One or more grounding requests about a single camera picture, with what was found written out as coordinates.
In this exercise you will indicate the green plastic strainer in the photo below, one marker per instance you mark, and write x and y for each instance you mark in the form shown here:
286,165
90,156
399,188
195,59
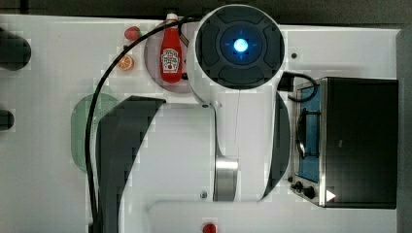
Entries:
105,103

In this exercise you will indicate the black toaster oven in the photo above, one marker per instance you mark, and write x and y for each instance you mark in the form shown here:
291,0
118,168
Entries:
344,147

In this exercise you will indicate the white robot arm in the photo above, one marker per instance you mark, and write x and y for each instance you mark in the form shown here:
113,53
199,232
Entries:
231,145

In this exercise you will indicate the red toy strawberry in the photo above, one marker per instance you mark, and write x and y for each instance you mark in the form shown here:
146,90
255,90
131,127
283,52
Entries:
132,33

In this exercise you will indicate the red ketchup bottle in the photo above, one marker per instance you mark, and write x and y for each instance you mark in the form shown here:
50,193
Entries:
171,55

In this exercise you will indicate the black cylinder cup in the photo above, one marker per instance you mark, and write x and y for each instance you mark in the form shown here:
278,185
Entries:
7,120

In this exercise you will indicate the orange slice toy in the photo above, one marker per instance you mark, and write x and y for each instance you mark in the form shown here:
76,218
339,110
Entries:
126,63

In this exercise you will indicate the red emergency button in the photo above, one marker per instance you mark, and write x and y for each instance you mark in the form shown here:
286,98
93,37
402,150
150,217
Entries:
209,228

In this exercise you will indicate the purple plate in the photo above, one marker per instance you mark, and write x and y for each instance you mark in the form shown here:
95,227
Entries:
152,57

